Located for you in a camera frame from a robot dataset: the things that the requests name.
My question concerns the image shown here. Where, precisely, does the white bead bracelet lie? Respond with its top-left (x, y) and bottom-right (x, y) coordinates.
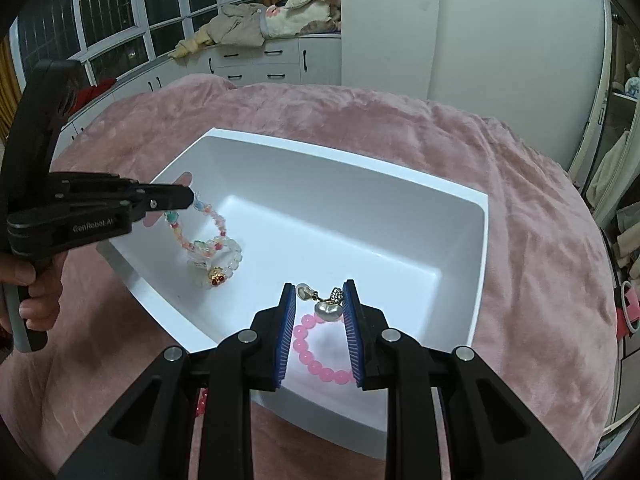
top-left (187, 237), bottom-right (246, 291)

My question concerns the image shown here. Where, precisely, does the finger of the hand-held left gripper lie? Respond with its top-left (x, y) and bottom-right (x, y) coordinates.
top-left (127, 195), bottom-right (197, 224)
top-left (117, 176), bottom-right (197, 201)

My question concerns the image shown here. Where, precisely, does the white wardrobe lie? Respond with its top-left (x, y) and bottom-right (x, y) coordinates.
top-left (340, 0), bottom-right (613, 171)

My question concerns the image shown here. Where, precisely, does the open closet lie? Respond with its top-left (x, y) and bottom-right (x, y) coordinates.
top-left (570, 0), bottom-right (640, 431)

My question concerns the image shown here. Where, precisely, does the beige garment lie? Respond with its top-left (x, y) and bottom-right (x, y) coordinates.
top-left (170, 2), bottom-right (266, 58)

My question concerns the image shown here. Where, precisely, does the pink and white hoop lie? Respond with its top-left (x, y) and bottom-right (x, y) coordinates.
top-left (612, 280), bottom-right (640, 336)

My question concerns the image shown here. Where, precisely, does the person's left hand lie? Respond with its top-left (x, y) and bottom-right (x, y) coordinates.
top-left (0, 250), bottom-right (65, 336)

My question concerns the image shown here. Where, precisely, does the white plastic storage box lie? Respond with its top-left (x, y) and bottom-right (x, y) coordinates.
top-left (95, 127), bottom-right (490, 461)

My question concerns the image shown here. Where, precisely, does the white drawer cabinet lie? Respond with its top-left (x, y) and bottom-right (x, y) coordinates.
top-left (50, 30), bottom-right (343, 161)

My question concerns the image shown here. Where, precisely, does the large grid window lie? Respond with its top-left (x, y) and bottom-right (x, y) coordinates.
top-left (10, 0), bottom-right (266, 81)

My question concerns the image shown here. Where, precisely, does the white hanging garment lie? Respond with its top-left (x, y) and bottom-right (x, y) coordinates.
top-left (585, 130), bottom-right (631, 206)

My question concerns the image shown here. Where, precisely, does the pink bead bracelet with charms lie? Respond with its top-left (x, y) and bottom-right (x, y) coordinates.
top-left (292, 282), bottom-right (358, 386)

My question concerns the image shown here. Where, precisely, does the floral print cloth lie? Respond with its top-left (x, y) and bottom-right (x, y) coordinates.
top-left (260, 2), bottom-right (303, 41)

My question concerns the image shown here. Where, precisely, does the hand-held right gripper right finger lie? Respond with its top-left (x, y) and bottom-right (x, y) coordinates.
top-left (342, 280), bottom-right (583, 480)

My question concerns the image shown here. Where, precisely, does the multicolour bead bracelet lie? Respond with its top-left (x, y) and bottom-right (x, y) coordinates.
top-left (164, 191), bottom-right (228, 261)

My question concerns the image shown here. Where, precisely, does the red cloth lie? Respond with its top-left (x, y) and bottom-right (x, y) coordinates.
top-left (75, 79), bottom-right (118, 111)

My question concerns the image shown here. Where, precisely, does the pink fleece blanket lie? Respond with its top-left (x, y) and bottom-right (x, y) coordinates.
top-left (0, 72), bottom-right (618, 480)

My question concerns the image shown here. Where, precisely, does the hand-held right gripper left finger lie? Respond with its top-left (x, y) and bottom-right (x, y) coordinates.
top-left (57, 282), bottom-right (296, 480)

